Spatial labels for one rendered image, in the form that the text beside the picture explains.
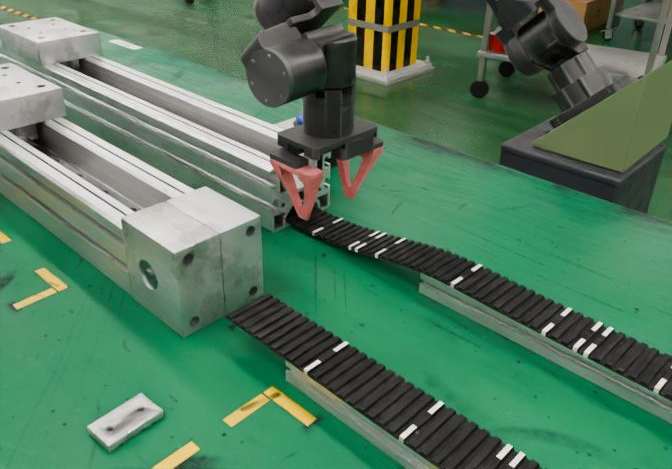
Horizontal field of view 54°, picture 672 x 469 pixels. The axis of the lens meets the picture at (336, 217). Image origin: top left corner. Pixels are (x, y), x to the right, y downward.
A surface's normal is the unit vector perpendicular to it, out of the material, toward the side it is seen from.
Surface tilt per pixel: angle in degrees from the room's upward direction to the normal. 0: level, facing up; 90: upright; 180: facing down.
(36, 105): 90
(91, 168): 90
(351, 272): 0
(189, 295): 90
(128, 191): 90
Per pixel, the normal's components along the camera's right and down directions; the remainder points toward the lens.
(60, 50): 0.72, 0.35
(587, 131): -0.66, 0.35
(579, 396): 0.02, -0.88
